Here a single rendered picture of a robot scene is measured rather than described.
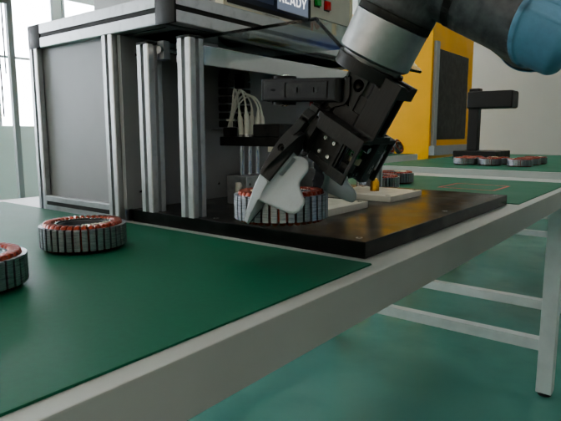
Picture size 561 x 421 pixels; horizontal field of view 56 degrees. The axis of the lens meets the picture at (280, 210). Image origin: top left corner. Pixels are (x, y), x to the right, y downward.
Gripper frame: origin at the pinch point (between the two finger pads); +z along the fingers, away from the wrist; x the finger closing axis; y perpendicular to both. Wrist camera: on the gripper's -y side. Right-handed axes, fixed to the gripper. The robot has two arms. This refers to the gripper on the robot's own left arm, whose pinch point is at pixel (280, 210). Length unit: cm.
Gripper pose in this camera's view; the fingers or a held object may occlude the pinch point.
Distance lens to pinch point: 62.9
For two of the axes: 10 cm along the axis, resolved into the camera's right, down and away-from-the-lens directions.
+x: 6.2, -1.1, 7.8
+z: -3.9, 8.1, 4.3
